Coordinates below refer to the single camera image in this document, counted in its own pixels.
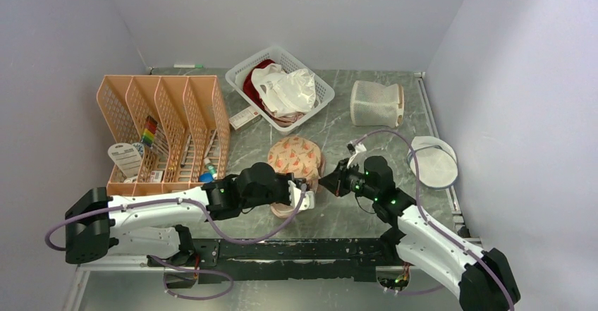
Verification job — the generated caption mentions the white paper tag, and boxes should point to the white paper tag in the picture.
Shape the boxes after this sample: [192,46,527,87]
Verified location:
[107,143,142,178]

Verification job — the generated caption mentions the red velvet garment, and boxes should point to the red velvet garment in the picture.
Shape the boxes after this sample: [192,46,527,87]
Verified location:
[243,59,274,110]

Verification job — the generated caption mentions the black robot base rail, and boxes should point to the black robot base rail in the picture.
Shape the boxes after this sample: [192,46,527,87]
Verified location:
[164,238,410,291]

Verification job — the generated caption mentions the small white red box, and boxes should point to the small white red box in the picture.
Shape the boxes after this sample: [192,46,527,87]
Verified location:
[229,106,262,131]

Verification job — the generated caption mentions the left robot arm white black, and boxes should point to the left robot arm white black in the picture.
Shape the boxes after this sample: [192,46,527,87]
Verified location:
[65,162,315,266]

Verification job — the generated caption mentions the floral mesh laundry bag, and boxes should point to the floral mesh laundry bag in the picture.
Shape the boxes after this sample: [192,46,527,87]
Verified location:
[267,136,325,193]

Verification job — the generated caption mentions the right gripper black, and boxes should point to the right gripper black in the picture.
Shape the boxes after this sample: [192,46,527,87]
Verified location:
[319,157,379,201]

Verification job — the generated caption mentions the white green marker pen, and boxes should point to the white green marker pen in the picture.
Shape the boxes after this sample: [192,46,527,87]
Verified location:
[173,63,204,69]

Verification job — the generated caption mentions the pink beige bra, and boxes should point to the pink beige bra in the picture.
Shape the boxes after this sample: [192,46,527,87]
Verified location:
[267,111,305,128]

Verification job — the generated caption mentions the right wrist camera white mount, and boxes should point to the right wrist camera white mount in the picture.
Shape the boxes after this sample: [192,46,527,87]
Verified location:
[347,142,367,167]

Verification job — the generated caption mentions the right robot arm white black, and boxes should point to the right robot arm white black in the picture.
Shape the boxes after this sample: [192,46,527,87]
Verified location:
[319,156,521,310]

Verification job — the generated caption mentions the small items in organizer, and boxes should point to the small items in organizer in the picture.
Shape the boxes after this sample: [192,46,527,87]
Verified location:
[148,170,164,183]

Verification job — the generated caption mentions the left wrist camera silver box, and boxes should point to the left wrist camera silver box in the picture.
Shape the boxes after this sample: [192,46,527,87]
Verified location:
[288,181,315,212]

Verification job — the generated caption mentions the white plastic laundry basket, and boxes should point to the white plastic laundry basket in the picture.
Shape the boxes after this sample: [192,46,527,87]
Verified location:
[225,45,335,135]

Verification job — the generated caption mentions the base purple cable loop left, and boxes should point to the base purple cable loop left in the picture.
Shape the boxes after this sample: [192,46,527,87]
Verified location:
[149,255,236,301]

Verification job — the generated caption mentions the rainbow colour swatch card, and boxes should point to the rainbow colour swatch card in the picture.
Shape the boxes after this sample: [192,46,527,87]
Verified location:
[140,116,158,148]

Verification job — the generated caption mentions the cylindrical white mesh laundry bag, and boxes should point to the cylindrical white mesh laundry bag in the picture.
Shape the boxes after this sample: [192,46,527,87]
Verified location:
[350,80,405,128]

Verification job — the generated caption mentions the white satin garment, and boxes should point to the white satin garment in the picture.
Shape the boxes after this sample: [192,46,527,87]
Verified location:
[250,63,317,118]

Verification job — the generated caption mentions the blue bottle cap item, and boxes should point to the blue bottle cap item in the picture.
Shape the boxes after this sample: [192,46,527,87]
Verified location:
[198,157,218,183]

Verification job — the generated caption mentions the orange plastic file organizer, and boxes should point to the orange plastic file organizer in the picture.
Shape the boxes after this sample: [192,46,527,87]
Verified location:
[97,75,231,196]

